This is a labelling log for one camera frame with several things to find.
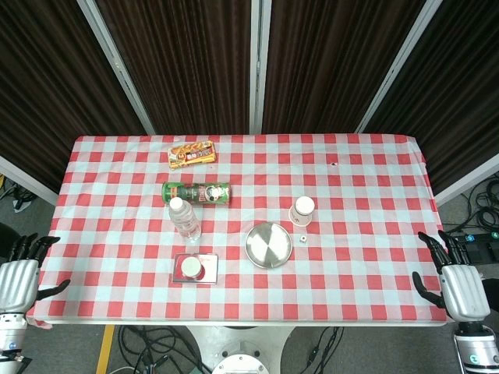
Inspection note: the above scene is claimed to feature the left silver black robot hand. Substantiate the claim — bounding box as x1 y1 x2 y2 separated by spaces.
0 233 72 313

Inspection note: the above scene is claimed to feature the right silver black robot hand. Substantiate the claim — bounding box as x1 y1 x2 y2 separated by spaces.
412 229 491 323

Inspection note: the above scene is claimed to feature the white paper cup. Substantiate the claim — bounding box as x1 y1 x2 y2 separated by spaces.
288 196 316 227

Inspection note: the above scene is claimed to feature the round metal plate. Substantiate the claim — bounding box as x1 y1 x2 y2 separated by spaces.
245 221 294 270

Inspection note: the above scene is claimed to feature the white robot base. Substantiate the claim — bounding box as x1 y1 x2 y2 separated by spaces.
182 325 298 374

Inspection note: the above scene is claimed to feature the clear plastic water bottle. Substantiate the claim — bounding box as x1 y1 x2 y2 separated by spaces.
168 196 203 245

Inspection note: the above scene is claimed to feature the black power strip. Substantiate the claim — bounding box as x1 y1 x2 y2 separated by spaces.
459 231 499 245

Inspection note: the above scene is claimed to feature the red white checkered tablecloth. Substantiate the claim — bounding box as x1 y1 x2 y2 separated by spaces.
26 134 449 330

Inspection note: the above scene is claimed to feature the white round lidded jar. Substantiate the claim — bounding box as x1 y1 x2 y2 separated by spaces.
181 256 203 278

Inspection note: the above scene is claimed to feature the dark brown curtain panel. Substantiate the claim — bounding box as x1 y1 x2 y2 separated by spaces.
95 0 253 136
263 0 426 136
364 0 499 196
0 0 148 194

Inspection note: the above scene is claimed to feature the flat red white box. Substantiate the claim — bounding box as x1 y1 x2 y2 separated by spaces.
172 252 220 285

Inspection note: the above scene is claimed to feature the green chips can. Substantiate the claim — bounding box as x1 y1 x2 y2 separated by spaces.
161 182 232 205

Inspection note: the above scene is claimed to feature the orange snack box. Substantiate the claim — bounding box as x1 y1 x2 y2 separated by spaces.
167 140 218 169

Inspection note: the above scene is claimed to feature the black floor cable bundle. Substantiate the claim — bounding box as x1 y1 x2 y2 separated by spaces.
0 175 39 213
444 177 499 235
115 325 214 374
295 326 345 374

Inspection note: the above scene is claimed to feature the aluminium partition post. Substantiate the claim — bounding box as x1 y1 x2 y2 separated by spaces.
76 0 157 136
248 0 273 134
434 153 499 206
0 154 60 206
353 0 444 134

